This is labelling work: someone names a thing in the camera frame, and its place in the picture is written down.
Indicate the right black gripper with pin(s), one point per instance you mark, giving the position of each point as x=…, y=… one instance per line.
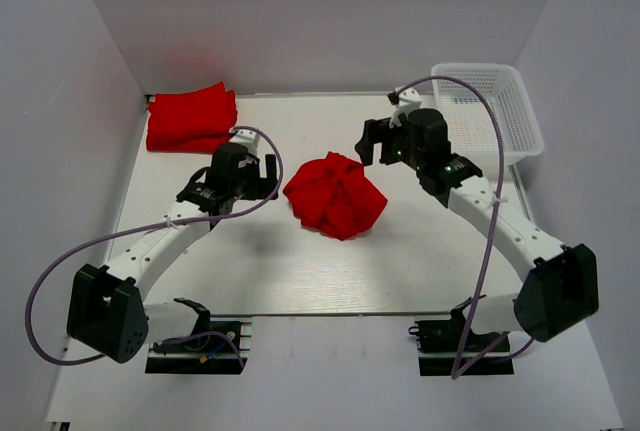
x=374, y=132

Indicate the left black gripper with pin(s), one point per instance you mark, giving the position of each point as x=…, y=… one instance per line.
x=263, y=186

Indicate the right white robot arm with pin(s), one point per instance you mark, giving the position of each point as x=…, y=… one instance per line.
x=559, y=282

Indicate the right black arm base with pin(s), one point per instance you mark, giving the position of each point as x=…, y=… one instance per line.
x=437, y=342

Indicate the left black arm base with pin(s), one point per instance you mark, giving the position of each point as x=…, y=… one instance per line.
x=224, y=351

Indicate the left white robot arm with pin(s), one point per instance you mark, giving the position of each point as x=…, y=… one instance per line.
x=108, y=308

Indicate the folded red t shirt stack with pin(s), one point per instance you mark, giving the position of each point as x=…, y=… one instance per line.
x=195, y=122

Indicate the white plastic basket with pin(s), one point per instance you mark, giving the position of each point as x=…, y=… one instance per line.
x=471, y=131

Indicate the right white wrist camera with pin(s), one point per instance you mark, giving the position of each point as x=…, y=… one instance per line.
x=404, y=102

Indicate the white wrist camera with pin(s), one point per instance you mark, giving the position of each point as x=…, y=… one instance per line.
x=404, y=102
x=247, y=138

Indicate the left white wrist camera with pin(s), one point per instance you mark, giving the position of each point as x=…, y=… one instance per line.
x=247, y=138

